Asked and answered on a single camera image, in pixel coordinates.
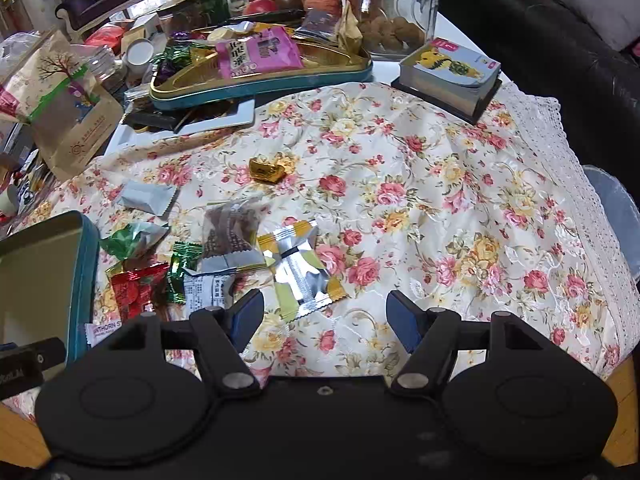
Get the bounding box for yellow silver snack packet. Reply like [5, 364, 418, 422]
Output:
[257, 220, 347, 322]

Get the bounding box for pink snack packet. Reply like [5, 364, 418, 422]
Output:
[216, 26, 304, 79]

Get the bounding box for red apple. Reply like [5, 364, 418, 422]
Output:
[304, 0, 343, 16]
[243, 0, 278, 15]

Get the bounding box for floral tablecloth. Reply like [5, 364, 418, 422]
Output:
[27, 84, 639, 380]

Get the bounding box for gold candy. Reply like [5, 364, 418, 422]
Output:
[248, 157, 286, 184]

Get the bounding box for gold teal snack tin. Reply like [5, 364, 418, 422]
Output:
[149, 34, 372, 110]

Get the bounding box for grey cushion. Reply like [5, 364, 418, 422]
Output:
[559, 0, 640, 52]

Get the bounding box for brown paper snack bag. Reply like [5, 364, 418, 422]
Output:
[1, 30, 122, 182]

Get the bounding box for grey silver snack bar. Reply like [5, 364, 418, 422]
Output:
[117, 180, 178, 217]

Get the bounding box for red candy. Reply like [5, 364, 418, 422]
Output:
[111, 262, 169, 323]

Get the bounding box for gold teal tin lid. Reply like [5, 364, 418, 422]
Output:
[1, 210, 100, 375]

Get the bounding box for white tray with chocolates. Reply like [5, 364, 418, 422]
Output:
[122, 98, 255, 138]

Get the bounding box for brown date snack packet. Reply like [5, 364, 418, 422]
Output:
[201, 200, 265, 273]

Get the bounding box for card box with yellow picture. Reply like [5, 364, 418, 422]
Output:
[390, 38, 501, 125]

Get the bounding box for green triangular snack packet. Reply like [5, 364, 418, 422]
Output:
[100, 222, 170, 261]

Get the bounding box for white small snack packet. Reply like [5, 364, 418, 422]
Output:
[183, 270, 235, 314]

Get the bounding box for white hawthorn stick packet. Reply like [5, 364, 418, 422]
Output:
[85, 320, 122, 348]

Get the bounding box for white round lid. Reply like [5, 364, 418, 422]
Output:
[125, 39, 155, 74]

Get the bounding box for glass jar with walnuts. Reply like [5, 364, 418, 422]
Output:
[352, 0, 439, 60]

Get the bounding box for green foil candy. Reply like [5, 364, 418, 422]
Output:
[166, 242, 203, 304]

